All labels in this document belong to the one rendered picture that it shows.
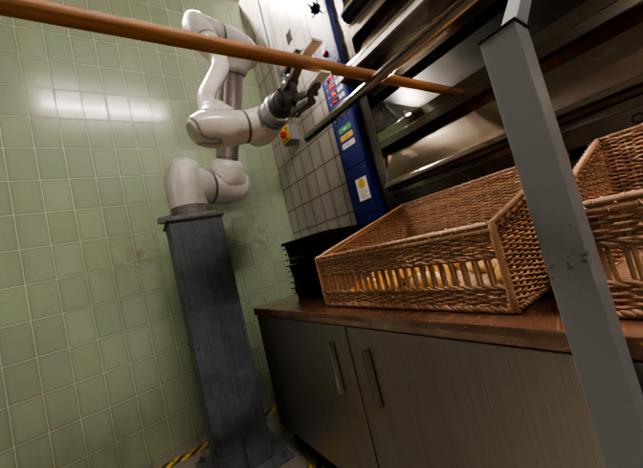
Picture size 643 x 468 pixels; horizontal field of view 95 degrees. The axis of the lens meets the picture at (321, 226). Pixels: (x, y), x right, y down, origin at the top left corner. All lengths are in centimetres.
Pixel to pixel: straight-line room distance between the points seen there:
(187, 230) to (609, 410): 120
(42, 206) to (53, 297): 40
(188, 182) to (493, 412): 120
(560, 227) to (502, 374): 26
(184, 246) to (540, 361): 111
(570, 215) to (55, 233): 176
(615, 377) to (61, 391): 174
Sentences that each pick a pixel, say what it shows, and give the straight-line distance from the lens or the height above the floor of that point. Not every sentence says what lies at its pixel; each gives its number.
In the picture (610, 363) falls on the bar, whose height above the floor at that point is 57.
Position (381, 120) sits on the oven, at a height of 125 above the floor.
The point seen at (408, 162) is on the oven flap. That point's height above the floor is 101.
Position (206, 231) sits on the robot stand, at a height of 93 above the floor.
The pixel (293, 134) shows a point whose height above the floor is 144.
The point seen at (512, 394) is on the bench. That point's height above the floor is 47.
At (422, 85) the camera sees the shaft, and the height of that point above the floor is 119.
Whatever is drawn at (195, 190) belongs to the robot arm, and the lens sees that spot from 133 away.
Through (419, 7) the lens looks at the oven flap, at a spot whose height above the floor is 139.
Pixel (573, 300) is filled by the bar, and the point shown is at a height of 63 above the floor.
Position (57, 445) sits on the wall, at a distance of 182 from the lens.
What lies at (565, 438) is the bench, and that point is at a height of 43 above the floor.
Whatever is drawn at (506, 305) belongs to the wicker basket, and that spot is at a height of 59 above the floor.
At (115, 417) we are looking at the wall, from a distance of 180.
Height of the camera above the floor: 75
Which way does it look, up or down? 4 degrees up
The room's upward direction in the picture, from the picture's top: 14 degrees counter-clockwise
